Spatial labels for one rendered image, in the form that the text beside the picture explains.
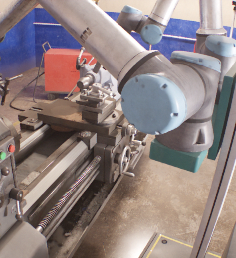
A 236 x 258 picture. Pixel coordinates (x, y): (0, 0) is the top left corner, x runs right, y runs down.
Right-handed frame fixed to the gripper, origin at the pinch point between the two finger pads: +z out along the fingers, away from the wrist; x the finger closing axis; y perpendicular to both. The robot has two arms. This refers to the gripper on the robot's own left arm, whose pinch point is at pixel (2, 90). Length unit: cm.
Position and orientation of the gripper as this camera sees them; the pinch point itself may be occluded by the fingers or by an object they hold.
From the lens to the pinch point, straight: 138.6
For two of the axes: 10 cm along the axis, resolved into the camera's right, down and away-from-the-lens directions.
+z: 8.1, 5.7, -1.6
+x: -4.3, 3.7, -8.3
